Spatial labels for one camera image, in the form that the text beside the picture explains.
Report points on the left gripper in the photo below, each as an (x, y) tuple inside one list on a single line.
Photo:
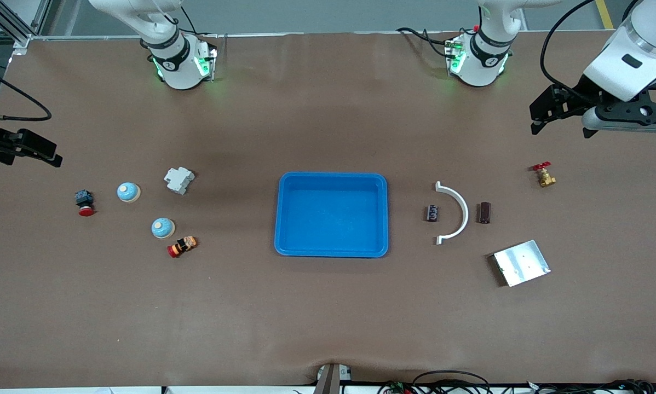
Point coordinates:
[(584, 91)]

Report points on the light blue call bell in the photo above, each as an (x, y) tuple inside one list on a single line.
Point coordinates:
[(128, 192), (162, 227)]

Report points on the large dark brown capacitor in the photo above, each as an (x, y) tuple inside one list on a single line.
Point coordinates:
[(484, 213)]

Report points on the small capacitor with white print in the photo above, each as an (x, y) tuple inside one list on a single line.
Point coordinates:
[(432, 213)]

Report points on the red emergency stop button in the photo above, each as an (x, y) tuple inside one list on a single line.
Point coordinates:
[(85, 203)]

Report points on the white circuit breaker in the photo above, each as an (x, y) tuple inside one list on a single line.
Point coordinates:
[(178, 180)]

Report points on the silver metal box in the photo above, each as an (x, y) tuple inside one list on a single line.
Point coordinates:
[(522, 264)]

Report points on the red and yellow push button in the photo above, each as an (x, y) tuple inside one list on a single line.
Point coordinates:
[(182, 246)]

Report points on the blue plastic tray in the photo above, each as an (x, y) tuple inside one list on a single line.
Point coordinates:
[(328, 219)]

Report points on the aluminium frame profile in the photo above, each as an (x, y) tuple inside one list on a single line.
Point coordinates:
[(18, 35)]

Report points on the white curved plastic bracket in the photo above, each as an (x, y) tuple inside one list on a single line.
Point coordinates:
[(464, 210)]

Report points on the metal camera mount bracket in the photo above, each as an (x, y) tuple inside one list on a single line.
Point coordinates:
[(331, 380)]

